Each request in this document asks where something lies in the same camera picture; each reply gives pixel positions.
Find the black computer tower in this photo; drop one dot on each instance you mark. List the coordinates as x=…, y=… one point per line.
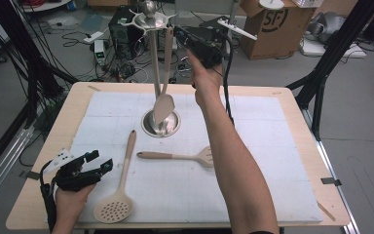
x=120, y=39

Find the beige perforated skimmer spoon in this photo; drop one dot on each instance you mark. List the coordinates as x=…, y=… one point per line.
x=113, y=206

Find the person's right hand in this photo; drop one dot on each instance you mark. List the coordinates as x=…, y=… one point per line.
x=204, y=81

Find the white round table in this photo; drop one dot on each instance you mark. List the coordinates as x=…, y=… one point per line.
x=45, y=6

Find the white flat board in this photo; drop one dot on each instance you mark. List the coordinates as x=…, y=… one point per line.
x=311, y=48

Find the black tape strip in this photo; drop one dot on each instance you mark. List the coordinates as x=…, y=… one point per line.
x=330, y=181
x=32, y=175

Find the cardboard box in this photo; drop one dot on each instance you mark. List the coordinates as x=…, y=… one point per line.
x=272, y=39

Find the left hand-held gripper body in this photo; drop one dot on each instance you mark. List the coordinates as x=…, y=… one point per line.
x=74, y=177

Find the white power strip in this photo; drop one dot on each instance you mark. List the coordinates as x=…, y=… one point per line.
x=92, y=37

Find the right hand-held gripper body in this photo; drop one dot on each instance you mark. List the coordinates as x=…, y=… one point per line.
x=204, y=48

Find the white foam mat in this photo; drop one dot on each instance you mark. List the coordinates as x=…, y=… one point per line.
x=289, y=146

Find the beige slotted turner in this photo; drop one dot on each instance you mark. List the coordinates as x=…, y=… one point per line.
x=162, y=155

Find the aluminium rail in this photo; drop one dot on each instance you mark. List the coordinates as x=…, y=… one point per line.
x=0, y=172
x=345, y=211

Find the person's left hand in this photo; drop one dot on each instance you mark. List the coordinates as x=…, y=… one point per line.
x=69, y=203

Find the black metal frame stand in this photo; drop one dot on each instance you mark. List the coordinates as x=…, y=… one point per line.
x=24, y=45
x=339, y=42

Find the white power adapter box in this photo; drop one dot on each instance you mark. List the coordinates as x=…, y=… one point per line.
x=99, y=48

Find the white round plate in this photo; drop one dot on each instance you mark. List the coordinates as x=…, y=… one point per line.
x=271, y=4

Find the grey metal post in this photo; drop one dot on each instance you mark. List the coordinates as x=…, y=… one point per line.
x=233, y=9

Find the metal utensil rack stand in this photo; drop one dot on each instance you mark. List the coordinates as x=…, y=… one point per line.
x=172, y=125

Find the tan tape strip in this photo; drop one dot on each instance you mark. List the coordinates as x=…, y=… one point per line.
x=94, y=88
x=325, y=211

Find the grey bag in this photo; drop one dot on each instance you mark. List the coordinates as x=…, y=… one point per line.
x=329, y=24

